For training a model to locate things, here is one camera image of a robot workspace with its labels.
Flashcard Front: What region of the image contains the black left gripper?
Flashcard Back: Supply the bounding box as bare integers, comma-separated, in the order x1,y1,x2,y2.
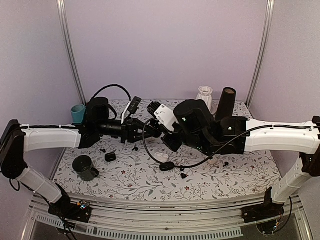
96,117,156,144

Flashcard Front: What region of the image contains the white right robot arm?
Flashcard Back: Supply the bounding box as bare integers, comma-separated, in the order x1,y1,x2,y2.
148,99,320,218

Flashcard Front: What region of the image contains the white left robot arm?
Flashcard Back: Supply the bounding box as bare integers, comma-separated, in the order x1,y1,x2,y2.
0,97,161,217

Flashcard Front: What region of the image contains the white open earbud case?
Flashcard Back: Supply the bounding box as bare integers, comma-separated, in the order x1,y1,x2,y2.
154,152,169,163

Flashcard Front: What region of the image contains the black oval earbud case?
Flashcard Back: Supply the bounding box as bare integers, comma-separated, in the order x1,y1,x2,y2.
159,162,175,172

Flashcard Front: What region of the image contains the black square earbud case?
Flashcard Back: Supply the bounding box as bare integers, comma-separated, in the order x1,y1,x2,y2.
104,152,117,163

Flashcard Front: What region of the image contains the white ribbed vase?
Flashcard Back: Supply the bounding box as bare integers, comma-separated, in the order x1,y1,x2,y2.
196,86,213,111

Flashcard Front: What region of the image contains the black tapered vase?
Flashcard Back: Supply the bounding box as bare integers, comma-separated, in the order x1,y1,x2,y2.
215,87,237,122

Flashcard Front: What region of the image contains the teal cup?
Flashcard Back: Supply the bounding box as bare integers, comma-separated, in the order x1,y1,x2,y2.
70,104,86,124

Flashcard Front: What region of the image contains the black mug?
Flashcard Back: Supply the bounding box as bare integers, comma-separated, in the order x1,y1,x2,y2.
72,155,100,182

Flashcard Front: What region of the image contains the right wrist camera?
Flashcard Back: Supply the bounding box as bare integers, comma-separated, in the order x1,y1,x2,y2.
147,101,178,132

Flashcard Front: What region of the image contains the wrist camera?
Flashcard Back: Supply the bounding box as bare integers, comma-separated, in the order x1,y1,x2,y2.
127,96,142,114
147,101,178,132

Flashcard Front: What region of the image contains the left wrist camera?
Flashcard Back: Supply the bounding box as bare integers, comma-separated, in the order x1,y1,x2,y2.
127,96,142,114

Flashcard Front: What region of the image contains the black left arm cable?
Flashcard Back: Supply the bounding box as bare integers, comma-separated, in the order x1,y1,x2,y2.
91,84,132,101

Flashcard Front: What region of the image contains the aluminium front rail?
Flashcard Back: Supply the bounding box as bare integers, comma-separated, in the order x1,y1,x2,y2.
22,194,313,240

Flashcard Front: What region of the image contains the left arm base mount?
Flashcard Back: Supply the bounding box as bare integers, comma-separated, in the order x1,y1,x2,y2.
48,184,93,223

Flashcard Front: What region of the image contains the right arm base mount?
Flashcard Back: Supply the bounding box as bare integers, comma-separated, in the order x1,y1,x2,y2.
241,187,285,223

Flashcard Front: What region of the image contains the left aluminium corner post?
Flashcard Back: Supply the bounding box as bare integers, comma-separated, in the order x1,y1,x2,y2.
56,0,87,105

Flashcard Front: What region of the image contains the aluminium corner post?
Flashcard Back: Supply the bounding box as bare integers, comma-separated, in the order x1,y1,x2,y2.
56,0,87,105
245,0,275,109

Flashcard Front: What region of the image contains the right aluminium corner post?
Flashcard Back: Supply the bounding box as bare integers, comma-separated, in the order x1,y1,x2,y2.
245,0,275,109

